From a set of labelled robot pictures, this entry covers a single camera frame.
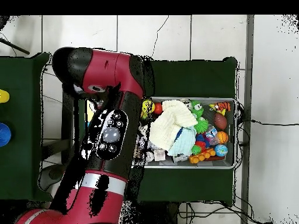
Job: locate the cream knitted cloth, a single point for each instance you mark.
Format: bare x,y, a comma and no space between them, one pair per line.
168,128

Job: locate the crushed clear plastic bottle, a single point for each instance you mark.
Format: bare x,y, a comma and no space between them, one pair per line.
211,135

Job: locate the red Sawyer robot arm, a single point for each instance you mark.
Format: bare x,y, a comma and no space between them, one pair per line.
105,70

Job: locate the wooden box with three holes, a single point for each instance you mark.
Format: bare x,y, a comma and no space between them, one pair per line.
90,112

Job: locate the shallow mesh bin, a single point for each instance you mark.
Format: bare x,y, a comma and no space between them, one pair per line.
210,164

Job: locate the yellow tennis ball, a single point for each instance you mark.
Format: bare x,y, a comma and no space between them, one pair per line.
148,106

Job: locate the light blue knitted cloth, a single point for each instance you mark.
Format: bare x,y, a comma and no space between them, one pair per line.
184,143

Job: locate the dark green tablecloth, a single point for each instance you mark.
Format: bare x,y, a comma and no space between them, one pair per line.
18,163
186,79

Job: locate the brown mini football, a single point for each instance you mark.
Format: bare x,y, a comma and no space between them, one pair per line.
220,121

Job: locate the orange mini basketball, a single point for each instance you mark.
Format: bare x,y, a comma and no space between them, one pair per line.
222,137

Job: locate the blue green globe ball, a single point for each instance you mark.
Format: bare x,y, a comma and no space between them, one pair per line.
221,150

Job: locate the black upright panel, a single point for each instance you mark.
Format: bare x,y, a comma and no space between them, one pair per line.
68,121

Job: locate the grey stand base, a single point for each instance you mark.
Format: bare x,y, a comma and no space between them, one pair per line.
50,173

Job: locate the blue plastic cup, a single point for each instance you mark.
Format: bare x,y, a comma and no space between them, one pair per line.
4,134

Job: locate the yellow plastic cup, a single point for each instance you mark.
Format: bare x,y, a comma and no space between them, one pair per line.
3,96

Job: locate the dark thin rod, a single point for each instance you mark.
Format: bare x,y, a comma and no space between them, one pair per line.
16,47

